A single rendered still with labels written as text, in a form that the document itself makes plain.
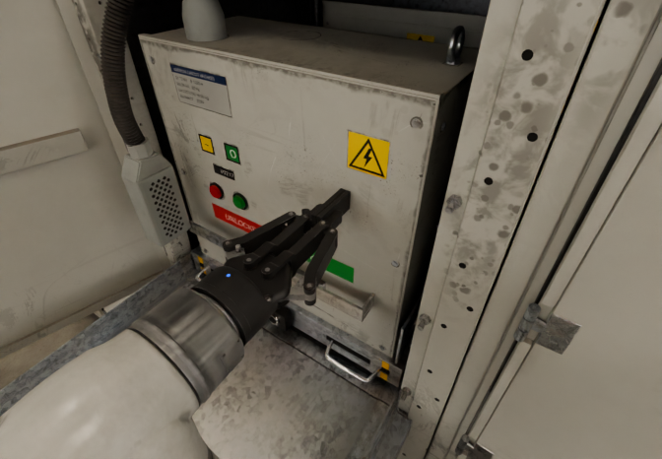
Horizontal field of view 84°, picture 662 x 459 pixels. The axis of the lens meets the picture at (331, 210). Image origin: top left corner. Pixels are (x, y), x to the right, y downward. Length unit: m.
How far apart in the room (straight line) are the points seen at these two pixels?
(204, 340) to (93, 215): 0.61
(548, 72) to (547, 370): 0.30
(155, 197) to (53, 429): 0.46
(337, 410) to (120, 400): 0.49
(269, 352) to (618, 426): 0.56
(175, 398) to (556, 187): 0.34
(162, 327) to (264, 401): 0.45
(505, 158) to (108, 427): 0.36
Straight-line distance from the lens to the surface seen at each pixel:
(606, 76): 0.33
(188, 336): 0.33
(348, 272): 0.60
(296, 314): 0.77
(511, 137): 0.35
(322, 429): 0.73
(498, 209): 0.38
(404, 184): 0.45
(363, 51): 0.55
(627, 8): 0.32
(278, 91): 0.50
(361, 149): 0.46
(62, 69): 0.79
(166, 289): 0.94
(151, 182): 0.69
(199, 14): 0.63
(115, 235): 0.94
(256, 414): 0.75
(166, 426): 0.32
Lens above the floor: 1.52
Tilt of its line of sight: 37 degrees down
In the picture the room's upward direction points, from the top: straight up
